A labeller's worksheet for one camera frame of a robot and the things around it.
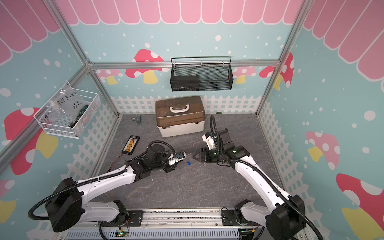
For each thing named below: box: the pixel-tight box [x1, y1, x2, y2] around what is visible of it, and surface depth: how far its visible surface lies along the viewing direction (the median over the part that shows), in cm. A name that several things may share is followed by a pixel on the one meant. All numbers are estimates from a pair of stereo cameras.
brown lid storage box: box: [155, 95, 206, 138], surface depth 99 cm
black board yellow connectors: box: [121, 135, 140, 155], surface depth 102 cm
